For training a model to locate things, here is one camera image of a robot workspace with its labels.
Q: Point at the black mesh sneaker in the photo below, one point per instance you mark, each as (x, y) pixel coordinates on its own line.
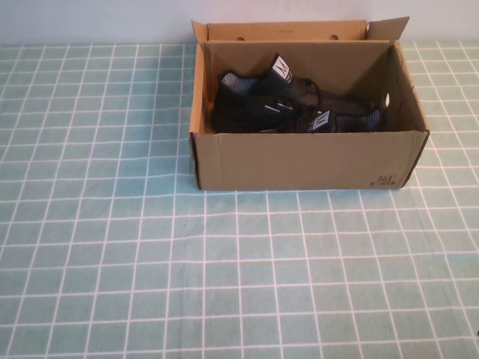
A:
(239, 108)
(355, 121)

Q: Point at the brown cardboard shoe box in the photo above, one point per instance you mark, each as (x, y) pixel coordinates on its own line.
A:
(299, 161)

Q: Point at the green white checked tablecloth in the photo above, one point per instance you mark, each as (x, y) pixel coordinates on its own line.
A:
(112, 224)

